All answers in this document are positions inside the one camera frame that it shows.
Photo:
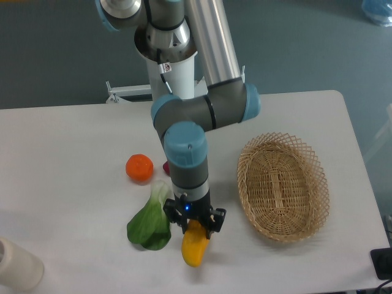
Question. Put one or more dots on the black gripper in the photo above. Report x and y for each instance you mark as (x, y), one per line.
(181, 209)

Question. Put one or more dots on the blue plastic bag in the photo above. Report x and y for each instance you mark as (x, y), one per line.
(378, 11)

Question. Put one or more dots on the cream cylinder container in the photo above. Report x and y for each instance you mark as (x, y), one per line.
(20, 269)

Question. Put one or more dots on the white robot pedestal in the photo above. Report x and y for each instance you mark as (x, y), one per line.
(169, 57)

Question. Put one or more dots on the woven bamboo basket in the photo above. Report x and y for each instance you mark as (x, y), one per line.
(282, 187)

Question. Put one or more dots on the orange tangerine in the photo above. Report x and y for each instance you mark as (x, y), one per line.
(139, 167)

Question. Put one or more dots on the purple sweet potato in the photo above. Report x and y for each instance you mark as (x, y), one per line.
(166, 168)

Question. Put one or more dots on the black device at edge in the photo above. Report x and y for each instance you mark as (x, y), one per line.
(381, 259)

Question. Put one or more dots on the white metal base frame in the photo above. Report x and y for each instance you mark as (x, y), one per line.
(128, 92)

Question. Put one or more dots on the yellow mango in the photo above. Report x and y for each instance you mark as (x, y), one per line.
(194, 244)

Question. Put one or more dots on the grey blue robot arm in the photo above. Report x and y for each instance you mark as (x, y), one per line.
(181, 124)

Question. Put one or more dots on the green bok choy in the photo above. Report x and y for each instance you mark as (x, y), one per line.
(150, 227)

